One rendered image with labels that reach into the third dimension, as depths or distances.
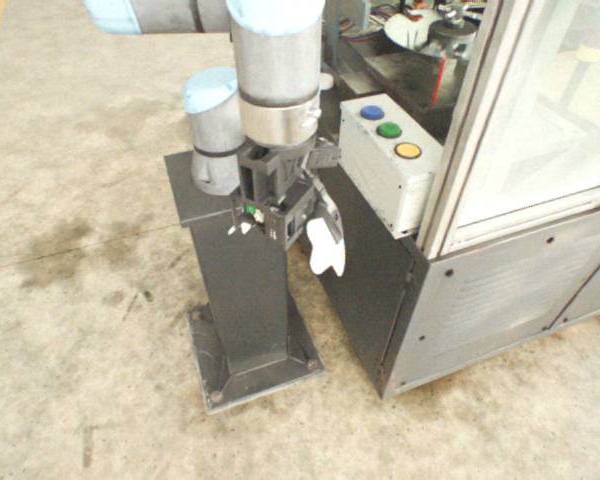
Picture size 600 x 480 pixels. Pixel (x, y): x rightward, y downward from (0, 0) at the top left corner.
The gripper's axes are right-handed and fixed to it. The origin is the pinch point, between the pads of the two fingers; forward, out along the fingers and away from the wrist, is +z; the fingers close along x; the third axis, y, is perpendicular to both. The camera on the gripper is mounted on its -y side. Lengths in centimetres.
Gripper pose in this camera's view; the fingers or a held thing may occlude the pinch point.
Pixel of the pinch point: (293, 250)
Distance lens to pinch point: 57.3
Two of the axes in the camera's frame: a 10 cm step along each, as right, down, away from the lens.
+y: -5.1, 6.3, -5.9
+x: 8.6, 3.7, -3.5
